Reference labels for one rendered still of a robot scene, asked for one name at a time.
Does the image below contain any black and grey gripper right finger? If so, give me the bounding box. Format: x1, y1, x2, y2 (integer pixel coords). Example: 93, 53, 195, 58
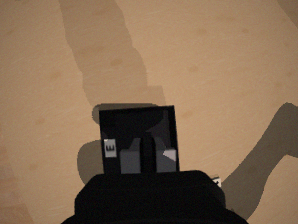
152, 137, 176, 173

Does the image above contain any black rack of three bins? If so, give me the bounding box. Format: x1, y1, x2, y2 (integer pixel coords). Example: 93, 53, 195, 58
99, 105, 180, 174

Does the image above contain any white domino tile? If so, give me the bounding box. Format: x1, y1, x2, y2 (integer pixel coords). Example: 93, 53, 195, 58
212, 177, 221, 188

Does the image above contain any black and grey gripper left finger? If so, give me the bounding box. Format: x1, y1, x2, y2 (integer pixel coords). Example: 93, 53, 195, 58
120, 138, 143, 174

